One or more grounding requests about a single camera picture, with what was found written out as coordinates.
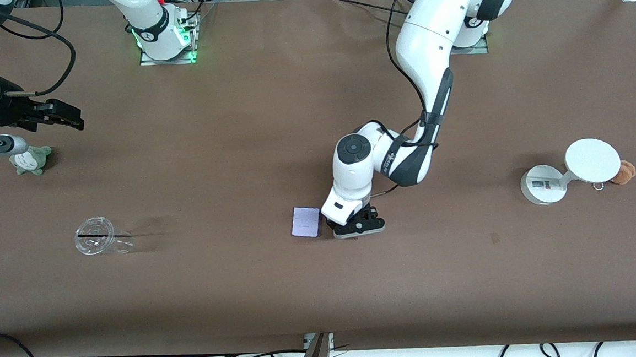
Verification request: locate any grey totoro plush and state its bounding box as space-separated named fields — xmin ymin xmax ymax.
xmin=9 ymin=145 xmax=54 ymax=177

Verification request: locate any clear plastic cup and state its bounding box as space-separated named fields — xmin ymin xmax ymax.
xmin=74 ymin=214 xmax=136 ymax=257

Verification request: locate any white round desk lamp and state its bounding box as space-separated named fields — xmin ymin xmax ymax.
xmin=518 ymin=137 xmax=623 ymax=206

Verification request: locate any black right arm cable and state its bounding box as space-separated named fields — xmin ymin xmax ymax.
xmin=0 ymin=10 xmax=79 ymax=99

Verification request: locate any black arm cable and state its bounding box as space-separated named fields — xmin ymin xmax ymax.
xmin=361 ymin=0 xmax=444 ymax=198
xmin=0 ymin=10 xmax=79 ymax=99

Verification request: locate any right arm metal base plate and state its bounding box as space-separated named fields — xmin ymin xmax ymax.
xmin=136 ymin=12 xmax=200 ymax=67

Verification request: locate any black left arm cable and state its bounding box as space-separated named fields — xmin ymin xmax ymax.
xmin=361 ymin=0 xmax=444 ymax=198

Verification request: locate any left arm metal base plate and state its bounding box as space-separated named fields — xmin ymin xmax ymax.
xmin=449 ymin=35 xmax=489 ymax=56

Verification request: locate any long black table cable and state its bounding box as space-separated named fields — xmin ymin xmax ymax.
xmin=332 ymin=0 xmax=409 ymax=19

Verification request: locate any brown bear plush keychain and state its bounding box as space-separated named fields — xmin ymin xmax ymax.
xmin=592 ymin=160 xmax=636 ymax=191

